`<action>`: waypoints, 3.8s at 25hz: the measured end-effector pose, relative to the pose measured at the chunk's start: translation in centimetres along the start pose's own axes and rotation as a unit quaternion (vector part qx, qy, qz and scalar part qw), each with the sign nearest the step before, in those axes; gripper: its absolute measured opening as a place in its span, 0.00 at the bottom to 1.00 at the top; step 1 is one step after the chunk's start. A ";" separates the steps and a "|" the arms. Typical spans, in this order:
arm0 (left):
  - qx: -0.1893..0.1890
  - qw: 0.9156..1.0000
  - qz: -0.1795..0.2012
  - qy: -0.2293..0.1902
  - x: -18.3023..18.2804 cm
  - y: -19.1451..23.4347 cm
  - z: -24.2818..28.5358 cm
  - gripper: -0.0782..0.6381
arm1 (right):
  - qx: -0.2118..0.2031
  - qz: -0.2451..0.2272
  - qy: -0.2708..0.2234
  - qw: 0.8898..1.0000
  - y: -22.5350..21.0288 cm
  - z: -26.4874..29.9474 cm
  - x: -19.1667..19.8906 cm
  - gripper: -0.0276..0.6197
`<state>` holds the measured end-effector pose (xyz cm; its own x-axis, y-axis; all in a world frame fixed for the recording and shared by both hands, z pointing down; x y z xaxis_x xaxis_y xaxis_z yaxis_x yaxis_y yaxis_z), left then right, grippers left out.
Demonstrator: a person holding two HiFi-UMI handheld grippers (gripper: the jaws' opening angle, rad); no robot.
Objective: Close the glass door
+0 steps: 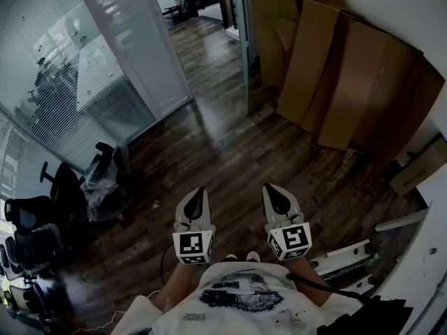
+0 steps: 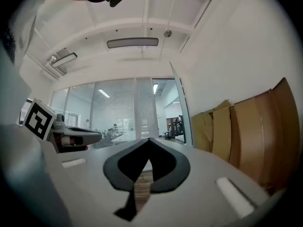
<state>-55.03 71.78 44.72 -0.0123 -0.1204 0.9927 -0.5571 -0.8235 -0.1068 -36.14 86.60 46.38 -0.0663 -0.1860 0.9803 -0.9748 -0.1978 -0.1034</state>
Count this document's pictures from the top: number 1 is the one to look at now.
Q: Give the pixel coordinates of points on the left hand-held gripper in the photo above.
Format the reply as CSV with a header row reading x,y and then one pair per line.
x,y
193,244

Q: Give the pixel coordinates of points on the white metal rail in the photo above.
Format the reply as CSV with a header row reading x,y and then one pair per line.
x,y
401,220
342,257

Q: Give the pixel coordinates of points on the frosted glass door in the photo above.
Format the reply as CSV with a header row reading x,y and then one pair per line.
x,y
245,65

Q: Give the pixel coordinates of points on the black bag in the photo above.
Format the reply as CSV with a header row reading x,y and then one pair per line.
x,y
370,316

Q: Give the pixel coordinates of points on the person's right forearm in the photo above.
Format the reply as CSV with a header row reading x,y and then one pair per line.
x,y
307,277

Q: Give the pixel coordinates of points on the glass partition with blinds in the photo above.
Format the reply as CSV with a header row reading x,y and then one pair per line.
x,y
42,65
21,159

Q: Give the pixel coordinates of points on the grey plastic bag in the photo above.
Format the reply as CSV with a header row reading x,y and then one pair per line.
x,y
101,187

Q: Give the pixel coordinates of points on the person's left forearm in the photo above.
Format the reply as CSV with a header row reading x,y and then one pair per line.
x,y
178,284

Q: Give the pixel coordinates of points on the white-framed frosted glass panel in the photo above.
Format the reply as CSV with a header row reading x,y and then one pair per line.
x,y
146,47

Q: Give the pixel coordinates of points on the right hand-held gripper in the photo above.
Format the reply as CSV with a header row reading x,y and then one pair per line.
x,y
291,239

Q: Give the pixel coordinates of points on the grey mesh office chair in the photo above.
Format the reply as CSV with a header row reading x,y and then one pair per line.
x,y
24,291

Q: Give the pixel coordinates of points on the black mesh-back office chair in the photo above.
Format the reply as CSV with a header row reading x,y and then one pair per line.
x,y
31,218

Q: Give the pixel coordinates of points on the pile of flattened cardboard boxes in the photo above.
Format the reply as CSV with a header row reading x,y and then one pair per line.
x,y
349,82

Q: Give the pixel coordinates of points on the person's white printed T-shirt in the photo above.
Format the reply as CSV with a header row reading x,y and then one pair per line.
x,y
244,316

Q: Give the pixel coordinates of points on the person's right shoe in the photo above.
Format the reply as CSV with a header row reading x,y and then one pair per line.
x,y
253,257

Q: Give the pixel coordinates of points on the small printed cardboard box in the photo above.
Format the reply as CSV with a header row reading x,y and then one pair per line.
x,y
419,173

